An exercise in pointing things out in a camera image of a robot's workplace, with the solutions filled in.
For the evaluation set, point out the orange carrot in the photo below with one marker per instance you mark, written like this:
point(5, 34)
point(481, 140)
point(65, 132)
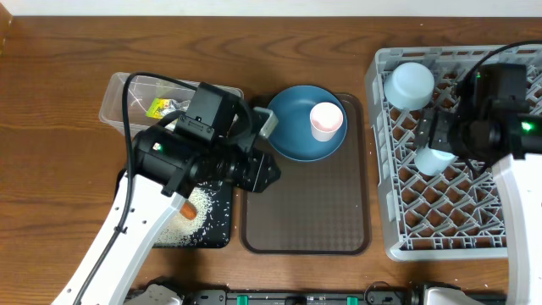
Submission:
point(188, 211)

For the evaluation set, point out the grey dishwasher rack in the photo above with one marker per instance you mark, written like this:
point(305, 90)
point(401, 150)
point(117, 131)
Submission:
point(456, 214)

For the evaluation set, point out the brown serving tray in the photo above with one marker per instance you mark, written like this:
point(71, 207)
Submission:
point(316, 208)

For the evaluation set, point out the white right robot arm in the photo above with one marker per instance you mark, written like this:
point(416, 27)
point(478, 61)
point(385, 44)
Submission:
point(518, 182)

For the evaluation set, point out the yellow green snack wrapper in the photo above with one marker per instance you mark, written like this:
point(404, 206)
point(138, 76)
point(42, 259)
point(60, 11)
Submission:
point(160, 107)

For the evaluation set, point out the light blue cup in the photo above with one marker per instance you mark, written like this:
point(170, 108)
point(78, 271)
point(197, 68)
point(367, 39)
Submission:
point(431, 162)

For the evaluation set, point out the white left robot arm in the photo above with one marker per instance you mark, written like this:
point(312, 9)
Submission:
point(159, 178)

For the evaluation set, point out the dark blue plate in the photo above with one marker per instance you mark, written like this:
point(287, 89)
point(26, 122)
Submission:
point(292, 137)

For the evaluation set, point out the light blue bowl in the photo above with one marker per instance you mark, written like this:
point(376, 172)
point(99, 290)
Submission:
point(409, 87)

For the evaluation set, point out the clear plastic waste bin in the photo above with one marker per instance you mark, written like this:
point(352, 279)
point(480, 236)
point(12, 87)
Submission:
point(142, 91)

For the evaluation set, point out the aluminium foil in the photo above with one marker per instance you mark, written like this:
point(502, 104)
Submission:
point(175, 105)

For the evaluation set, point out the spilled white rice grains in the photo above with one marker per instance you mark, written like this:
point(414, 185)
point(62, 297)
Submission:
point(190, 220)

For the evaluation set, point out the pink cup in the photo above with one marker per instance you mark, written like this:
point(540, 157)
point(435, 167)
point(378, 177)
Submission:
point(325, 119)

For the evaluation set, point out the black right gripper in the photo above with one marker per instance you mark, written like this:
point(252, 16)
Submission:
point(443, 119)

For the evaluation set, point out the black plastic tray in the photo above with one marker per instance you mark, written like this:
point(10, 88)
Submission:
point(220, 229)

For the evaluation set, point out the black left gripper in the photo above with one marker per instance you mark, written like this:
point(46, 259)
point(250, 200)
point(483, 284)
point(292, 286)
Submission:
point(260, 171)

